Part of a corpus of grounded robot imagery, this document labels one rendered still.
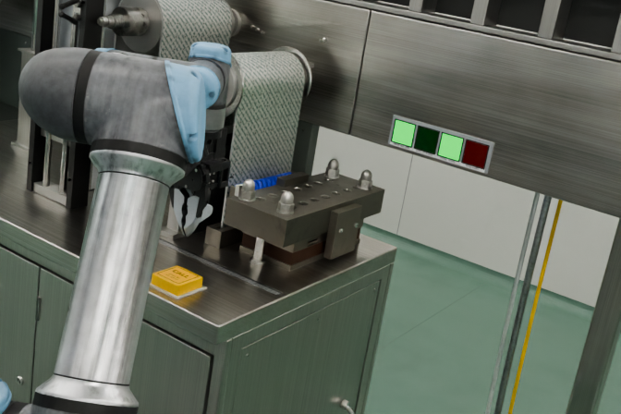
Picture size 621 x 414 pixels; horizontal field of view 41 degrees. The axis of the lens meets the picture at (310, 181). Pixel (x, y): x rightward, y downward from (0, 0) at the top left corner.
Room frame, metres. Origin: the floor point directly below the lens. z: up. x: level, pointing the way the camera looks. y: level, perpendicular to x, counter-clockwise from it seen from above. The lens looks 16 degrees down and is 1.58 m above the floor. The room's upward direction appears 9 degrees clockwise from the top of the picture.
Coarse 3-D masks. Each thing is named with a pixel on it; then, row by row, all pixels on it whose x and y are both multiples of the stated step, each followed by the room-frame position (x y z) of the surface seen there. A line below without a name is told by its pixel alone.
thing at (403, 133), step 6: (396, 120) 1.87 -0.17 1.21; (396, 126) 1.87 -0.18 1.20; (402, 126) 1.86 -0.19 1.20; (408, 126) 1.86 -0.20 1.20; (414, 126) 1.85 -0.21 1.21; (396, 132) 1.87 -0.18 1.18; (402, 132) 1.86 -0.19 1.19; (408, 132) 1.85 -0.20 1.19; (396, 138) 1.87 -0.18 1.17; (402, 138) 1.86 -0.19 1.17; (408, 138) 1.85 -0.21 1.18; (408, 144) 1.85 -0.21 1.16
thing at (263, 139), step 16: (240, 112) 1.73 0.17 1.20; (256, 112) 1.78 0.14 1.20; (272, 112) 1.83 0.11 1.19; (288, 112) 1.88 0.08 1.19; (240, 128) 1.74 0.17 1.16; (256, 128) 1.79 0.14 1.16; (272, 128) 1.84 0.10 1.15; (288, 128) 1.89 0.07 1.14; (240, 144) 1.75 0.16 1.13; (256, 144) 1.79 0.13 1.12; (272, 144) 1.84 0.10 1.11; (288, 144) 1.90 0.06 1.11; (240, 160) 1.75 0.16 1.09; (256, 160) 1.80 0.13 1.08; (272, 160) 1.85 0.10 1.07; (288, 160) 1.91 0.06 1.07; (240, 176) 1.76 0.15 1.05; (256, 176) 1.81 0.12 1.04
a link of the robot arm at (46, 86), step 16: (64, 48) 1.00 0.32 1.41; (80, 48) 1.00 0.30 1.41; (112, 48) 1.39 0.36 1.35; (32, 64) 0.99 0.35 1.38; (48, 64) 0.97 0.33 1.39; (64, 64) 0.96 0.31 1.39; (80, 64) 0.96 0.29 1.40; (32, 80) 0.96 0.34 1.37; (48, 80) 0.95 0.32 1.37; (64, 80) 0.95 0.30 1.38; (32, 96) 0.96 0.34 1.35; (48, 96) 0.94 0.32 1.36; (64, 96) 0.94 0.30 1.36; (32, 112) 0.96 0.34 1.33; (48, 112) 0.95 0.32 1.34; (64, 112) 0.94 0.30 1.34; (48, 128) 0.96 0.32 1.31; (64, 128) 0.95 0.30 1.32
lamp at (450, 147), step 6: (444, 138) 1.81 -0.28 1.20; (450, 138) 1.80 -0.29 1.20; (456, 138) 1.79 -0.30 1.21; (444, 144) 1.80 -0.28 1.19; (450, 144) 1.80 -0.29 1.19; (456, 144) 1.79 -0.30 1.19; (444, 150) 1.80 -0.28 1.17; (450, 150) 1.80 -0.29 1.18; (456, 150) 1.79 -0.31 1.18; (444, 156) 1.80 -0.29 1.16; (450, 156) 1.79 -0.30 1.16; (456, 156) 1.79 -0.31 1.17
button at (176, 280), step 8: (160, 272) 1.47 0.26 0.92; (168, 272) 1.47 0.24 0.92; (176, 272) 1.48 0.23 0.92; (184, 272) 1.49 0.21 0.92; (152, 280) 1.46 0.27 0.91; (160, 280) 1.45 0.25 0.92; (168, 280) 1.44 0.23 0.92; (176, 280) 1.44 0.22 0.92; (184, 280) 1.45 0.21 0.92; (192, 280) 1.46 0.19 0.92; (200, 280) 1.47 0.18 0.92; (168, 288) 1.43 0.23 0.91; (176, 288) 1.42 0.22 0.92; (184, 288) 1.44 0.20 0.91; (192, 288) 1.46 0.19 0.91
